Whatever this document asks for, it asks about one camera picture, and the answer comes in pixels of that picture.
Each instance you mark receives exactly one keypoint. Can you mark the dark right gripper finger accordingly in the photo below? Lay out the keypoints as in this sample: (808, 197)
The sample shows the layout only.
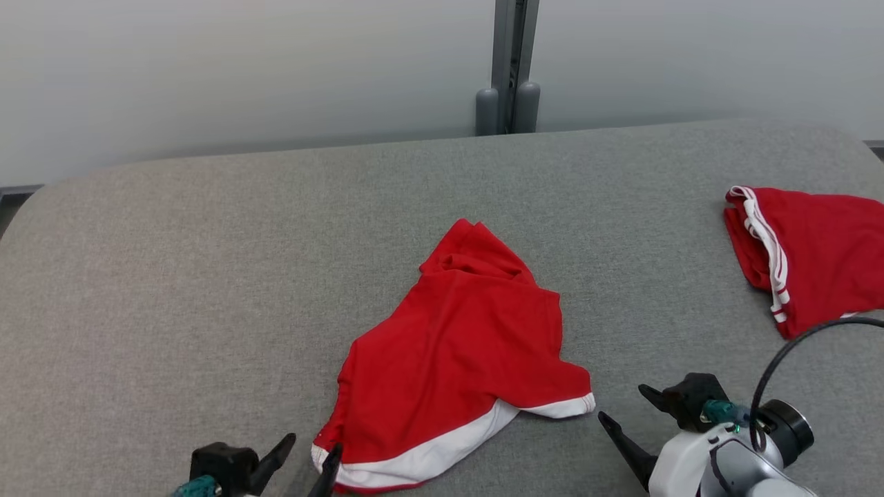
(656, 398)
(632, 452)

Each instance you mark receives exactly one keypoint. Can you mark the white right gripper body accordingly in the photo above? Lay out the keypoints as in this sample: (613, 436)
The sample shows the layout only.
(677, 469)

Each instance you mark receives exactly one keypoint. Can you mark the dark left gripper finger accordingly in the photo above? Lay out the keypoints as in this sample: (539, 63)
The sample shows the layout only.
(273, 462)
(328, 480)

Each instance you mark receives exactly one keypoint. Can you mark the red shorts white hem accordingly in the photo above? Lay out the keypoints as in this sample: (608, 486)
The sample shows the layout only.
(449, 345)

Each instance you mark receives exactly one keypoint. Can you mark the red basketball jersey white trim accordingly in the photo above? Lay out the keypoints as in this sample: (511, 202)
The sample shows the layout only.
(829, 248)

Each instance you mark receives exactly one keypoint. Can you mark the grey fabric covered work surface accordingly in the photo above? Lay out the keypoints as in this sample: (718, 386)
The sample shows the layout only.
(207, 276)

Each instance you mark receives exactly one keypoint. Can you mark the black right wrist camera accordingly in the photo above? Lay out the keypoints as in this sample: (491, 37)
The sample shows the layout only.
(694, 397)

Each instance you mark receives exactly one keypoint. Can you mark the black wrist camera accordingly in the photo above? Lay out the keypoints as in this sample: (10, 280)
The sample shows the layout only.
(221, 459)
(694, 397)

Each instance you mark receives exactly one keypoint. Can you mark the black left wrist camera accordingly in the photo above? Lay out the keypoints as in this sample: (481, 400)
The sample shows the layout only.
(221, 459)

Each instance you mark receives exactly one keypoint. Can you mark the grey cylindrical post cap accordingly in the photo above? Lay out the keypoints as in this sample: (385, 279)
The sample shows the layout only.
(527, 110)
(486, 114)

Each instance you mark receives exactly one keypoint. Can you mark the grey vertical partition post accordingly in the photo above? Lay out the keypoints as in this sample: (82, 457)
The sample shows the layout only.
(514, 48)

